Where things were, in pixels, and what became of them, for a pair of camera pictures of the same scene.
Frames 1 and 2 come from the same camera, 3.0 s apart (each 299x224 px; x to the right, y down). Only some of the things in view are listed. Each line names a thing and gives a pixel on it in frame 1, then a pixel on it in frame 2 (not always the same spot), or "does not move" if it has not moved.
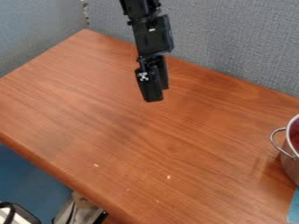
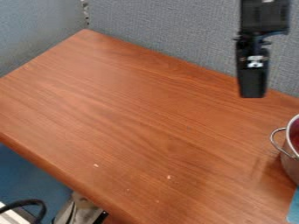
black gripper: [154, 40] -> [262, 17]
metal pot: [281, 138] does not move
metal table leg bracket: [80, 211] does not move
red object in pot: [294, 135] does not move
